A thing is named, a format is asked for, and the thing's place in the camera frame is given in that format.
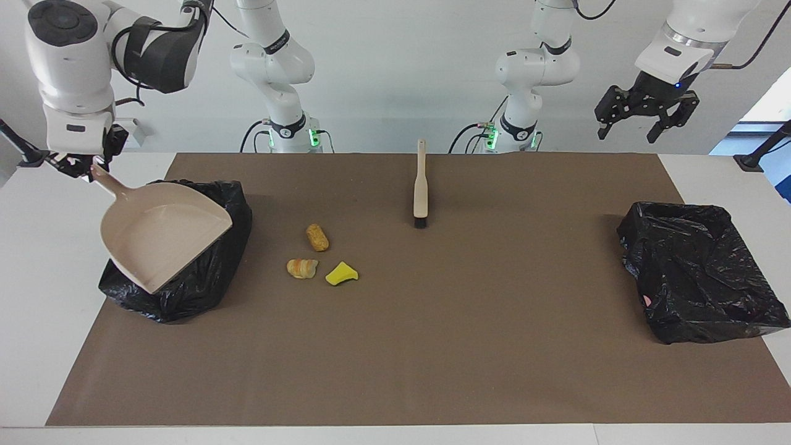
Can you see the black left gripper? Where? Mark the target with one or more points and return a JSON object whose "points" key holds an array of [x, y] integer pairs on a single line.
{"points": [[652, 93]]}

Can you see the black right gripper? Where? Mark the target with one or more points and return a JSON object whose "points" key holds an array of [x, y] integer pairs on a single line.
{"points": [[116, 142]]}

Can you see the beige plastic dustpan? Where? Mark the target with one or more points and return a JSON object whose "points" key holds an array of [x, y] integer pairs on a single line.
{"points": [[160, 241]]}

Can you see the beige brush with black bristles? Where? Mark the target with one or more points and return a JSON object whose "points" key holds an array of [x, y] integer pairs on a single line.
{"points": [[421, 185]]}

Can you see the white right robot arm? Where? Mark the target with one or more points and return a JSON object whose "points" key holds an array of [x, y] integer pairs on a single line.
{"points": [[68, 74]]}

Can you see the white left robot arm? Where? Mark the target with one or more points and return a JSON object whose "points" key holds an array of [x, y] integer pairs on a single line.
{"points": [[531, 68]]}

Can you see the black bag lined bin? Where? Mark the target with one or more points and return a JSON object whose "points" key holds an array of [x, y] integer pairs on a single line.
{"points": [[210, 278]]}

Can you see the black bag bin pink spot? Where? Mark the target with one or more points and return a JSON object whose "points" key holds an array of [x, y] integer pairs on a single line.
{"points": [[698, 278]]}

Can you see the black clamp stand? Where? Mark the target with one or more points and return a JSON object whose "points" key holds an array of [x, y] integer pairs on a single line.
{"points": [[12, 137], [751, 162]]}

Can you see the orange striped bread piece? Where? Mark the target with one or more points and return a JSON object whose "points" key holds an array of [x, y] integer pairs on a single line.
{"points": [[302, 268]]}

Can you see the brown oval bread roll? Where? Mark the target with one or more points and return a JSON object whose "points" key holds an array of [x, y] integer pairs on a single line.
{"points": [[317, 237]]}

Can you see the small yellow sponge wedge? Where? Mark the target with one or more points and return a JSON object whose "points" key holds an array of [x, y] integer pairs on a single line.
{"points": [[341, 274]]}

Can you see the brown table mat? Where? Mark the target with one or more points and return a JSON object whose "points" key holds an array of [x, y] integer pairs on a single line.
{"points": [[395, 371]]}

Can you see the white wall outlet box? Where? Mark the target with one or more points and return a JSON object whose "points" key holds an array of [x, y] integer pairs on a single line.
{"points": [[139, 131]]}

